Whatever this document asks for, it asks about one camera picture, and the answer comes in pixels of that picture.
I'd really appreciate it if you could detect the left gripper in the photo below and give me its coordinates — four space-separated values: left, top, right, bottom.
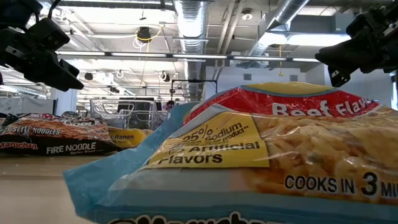
0 27 85 92

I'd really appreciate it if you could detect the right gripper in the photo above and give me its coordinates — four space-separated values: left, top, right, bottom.
315 2 398 88

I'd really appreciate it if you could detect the black Maruchan fire noodle pack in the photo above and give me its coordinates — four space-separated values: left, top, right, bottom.
0 112 122 157

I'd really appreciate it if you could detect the yellow Maruchan ramen pack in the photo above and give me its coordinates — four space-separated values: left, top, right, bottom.
107 126 154 149

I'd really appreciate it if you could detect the blue Maruchan beef ramen pack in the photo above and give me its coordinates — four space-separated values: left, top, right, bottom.
63 81 398 224

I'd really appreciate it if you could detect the white building column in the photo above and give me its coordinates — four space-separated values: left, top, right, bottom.
51 88 78 116

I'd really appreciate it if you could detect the grey round object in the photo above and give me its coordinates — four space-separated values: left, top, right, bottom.
61 110 82 119

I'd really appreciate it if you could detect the grey partition curtain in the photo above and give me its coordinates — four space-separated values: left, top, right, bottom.
0 96 58 116

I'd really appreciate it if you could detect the clear plastic bin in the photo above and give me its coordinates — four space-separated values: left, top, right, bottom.
89 98 171 131

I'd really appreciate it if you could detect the long ceiling light strip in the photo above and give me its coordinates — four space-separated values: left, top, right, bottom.
55 50 321 63

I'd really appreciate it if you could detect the black ceiling device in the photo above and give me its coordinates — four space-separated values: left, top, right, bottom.
136 26 152 43

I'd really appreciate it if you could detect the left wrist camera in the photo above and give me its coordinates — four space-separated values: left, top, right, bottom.
26 17 71 54

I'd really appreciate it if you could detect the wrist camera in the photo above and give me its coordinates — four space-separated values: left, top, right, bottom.
26 17 71 54
346 14 376 40

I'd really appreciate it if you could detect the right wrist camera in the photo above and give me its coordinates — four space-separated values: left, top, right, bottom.
346 14 376 40

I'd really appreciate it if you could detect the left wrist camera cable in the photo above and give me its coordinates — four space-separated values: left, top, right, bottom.
48 0 62 19

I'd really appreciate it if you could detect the silver slanted air duct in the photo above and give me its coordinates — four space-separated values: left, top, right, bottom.
236 0 312 68

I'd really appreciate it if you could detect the silver round air duct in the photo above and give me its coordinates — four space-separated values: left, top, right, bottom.
172 0 210 102

